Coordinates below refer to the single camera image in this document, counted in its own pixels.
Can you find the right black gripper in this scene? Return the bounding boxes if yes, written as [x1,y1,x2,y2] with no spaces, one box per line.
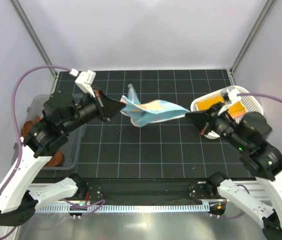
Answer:
[185,100,247,150]

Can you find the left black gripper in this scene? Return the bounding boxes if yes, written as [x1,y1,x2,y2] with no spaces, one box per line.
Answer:
[63,86,127,133]

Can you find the light blue orange towel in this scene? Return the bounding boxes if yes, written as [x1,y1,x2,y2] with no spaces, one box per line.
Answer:
[120,84,190,128]

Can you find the yellow blue patterned towel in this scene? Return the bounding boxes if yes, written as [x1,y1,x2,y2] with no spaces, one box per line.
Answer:
[194,96,247,113]

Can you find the orange polka dot towel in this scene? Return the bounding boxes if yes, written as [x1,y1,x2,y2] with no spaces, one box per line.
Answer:
[230,111,246,119]

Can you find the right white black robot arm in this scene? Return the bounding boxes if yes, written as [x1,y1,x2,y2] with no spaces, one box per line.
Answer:
[185,102,282,240]

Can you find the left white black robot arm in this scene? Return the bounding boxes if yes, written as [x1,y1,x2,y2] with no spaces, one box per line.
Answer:
[0,90,126,227]

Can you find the black grid mat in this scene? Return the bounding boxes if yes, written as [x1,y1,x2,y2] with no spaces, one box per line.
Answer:
[38,69,251,179]

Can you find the clear plastic bin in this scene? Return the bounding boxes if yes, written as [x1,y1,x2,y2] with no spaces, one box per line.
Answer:
[25,94,86,171]

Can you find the dark brown towel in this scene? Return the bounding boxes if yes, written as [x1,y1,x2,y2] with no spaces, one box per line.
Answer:
[21,115,64,167]

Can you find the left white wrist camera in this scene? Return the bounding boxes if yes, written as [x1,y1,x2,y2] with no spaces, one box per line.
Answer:
[69,68,96,97]

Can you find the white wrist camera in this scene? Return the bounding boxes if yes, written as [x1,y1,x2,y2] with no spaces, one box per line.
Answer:
[69,68,96,97]
[218,86,241,116]

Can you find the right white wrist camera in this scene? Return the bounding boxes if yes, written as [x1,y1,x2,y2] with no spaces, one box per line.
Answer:
[218,86,241,116]

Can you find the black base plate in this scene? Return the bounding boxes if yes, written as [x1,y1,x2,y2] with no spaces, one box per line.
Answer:
[57,177,236,203]

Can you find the slotted cable duct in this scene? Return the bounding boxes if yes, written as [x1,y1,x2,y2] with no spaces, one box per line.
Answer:
[36,203,210,214]

